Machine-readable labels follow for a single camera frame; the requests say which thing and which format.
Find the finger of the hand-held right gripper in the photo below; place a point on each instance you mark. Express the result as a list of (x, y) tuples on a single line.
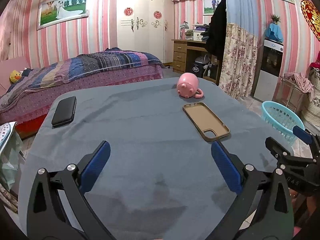
[(302, 133), (277, 147)]

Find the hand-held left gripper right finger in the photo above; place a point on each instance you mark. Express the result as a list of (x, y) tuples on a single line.
[(226, 167)]

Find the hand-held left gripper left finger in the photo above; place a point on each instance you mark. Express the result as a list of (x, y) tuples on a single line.
[(96, 166)]

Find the turquoise plastic basket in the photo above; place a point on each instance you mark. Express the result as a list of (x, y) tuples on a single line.
[(277, 117)]

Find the person's right hand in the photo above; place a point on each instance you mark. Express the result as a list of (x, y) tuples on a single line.
[(293, 194)]

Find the lace covered cabinet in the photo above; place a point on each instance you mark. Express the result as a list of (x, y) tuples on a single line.
[(313, 110)]

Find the metal rack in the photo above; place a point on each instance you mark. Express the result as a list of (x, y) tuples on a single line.
[(287, 97)]

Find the pink clothes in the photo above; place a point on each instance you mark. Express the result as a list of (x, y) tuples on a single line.
[(300, 80)]

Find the brown phone case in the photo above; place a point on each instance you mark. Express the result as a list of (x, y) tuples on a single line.
[(202, 117)]

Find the water dispenser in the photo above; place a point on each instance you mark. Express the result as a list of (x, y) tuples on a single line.
[(265, 85)]

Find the black phone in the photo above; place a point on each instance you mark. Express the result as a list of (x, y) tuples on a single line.
[(63, 111)]

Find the red clothes pile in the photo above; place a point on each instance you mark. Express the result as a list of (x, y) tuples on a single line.
[(315, 65)]

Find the bed with purple dotted skirt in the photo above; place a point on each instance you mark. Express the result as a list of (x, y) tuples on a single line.
[(100, 82)]

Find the green plastic sheet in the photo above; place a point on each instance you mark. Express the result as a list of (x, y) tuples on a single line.
[(10, 167)]

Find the pink pig mug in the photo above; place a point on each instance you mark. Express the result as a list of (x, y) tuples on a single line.
[(187, 83)]

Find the floral and blue curtain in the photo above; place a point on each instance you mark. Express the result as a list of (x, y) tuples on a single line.
[(237, 62)]

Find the polka dot cloth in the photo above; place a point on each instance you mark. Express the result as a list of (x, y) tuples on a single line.
[(6, 132)]

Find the black box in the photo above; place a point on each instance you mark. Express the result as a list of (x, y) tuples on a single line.
[(196, 70)]

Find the patchwork quilt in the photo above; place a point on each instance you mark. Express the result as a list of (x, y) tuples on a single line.
[(100, 62)]

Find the blue cloth cover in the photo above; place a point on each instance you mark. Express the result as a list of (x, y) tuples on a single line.
[(273, 32)]

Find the small potted plant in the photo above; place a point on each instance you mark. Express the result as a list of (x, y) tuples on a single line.
[(275, 18)]

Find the yellow duck plush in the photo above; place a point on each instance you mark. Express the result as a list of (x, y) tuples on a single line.
[(15, 76)]

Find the wooden desk with drawers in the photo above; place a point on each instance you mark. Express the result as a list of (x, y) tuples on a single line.
[(178, 52)]

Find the pink headboard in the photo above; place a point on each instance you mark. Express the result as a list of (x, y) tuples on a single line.
[(12, 65)]

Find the black hanging coat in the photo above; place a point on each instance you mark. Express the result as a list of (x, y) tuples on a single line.
[(216, 30)]

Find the white wardrobe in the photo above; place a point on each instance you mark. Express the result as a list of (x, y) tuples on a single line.
[(145, 42)]

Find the white box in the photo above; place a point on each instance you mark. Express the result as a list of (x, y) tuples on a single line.
[(197, 36)]

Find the purple cloth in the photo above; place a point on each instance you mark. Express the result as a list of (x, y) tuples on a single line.
[(201, 27)]

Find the desk lamp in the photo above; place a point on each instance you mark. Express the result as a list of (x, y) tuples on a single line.
[(184, 26)]

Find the small framed photo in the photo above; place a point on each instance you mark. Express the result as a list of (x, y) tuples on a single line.
[(207, 7)]

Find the framed wedding photo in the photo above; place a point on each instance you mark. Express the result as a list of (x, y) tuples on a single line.
[(62, 11)]

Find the red wall decoration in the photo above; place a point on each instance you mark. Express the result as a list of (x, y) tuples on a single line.
[(312, 17)]

